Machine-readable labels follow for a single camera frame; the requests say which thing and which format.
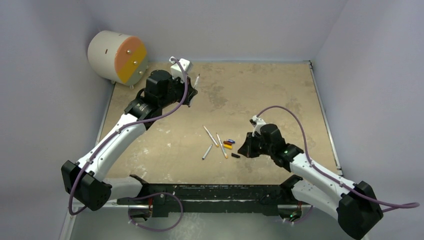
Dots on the black base frame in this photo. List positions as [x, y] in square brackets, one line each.
[265, 199]

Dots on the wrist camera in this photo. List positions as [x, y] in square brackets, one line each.
[180, 67]
[257, 124]

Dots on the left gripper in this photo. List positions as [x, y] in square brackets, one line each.
[191, 92]

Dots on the white pen black end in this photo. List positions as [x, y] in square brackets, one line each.
[196, 81]

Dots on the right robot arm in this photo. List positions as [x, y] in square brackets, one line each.
[347, 202]

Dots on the white pen orange tip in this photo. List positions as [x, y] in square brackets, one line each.
[222, 146]

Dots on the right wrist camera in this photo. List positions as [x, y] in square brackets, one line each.
[257, 124]

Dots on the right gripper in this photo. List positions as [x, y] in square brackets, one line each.
[251, 145]

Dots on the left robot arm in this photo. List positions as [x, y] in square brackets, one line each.
[85, 180]

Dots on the round cabinet with coloured drawers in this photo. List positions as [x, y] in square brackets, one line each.
[118, 57]

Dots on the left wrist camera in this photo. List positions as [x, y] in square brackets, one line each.
[180, 67]

